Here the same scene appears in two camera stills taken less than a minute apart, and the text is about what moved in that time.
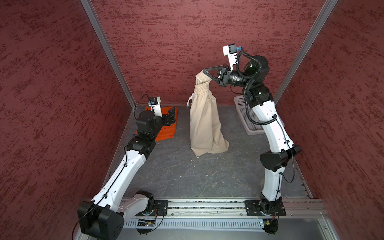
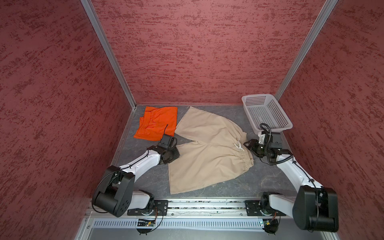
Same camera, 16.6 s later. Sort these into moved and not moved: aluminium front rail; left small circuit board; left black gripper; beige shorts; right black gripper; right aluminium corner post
Moved: beige shorts; right black gripper; left black gripper
Not moved: left small circuit board; aluminium front rail; right aluminium corner post
